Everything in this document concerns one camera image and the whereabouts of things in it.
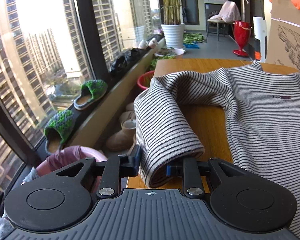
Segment near green knitted slipper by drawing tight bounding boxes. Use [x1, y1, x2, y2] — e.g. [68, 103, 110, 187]
[44, 109, 75, 154]

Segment large cardboard box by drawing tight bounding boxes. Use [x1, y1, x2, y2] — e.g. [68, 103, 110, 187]
[266, 0, 300, 72]

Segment grey striped sweater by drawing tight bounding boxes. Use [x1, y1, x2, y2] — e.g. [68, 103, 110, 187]
[134, 62, 300, 237]

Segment green vegetables on floor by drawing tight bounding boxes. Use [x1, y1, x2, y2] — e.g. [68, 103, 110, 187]
[183, 33, 206, 44]

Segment green knitted slipper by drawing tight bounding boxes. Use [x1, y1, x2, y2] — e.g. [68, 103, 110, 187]
[74, 80, 108, 111]
[44, 109, 75, 154]

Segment tan suede boots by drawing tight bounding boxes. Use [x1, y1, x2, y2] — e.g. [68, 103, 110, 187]
[106, 102, 136, 152]

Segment folding chair with pink cloth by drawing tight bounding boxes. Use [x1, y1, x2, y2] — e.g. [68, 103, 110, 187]
[206, 1, 241, 39]

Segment far green knitted slipper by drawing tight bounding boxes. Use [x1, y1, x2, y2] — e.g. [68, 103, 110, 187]
[74, 80, 108, 111]

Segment black shoe on sill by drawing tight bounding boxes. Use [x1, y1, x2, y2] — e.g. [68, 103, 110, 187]
[109, 54, 127, 76]

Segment pink laundry basket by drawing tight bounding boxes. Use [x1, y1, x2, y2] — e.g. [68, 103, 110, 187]
[21, 145, 108, 185]

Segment white basin with greens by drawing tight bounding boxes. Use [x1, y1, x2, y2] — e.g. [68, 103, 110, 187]
[154, 48, 186, 58]

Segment red plastic basin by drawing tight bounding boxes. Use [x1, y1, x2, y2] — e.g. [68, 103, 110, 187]
[137, 70, 155, 90]

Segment white ribbed plant pot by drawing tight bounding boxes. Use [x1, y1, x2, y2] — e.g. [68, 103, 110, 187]
[161, 23, 185, 49]

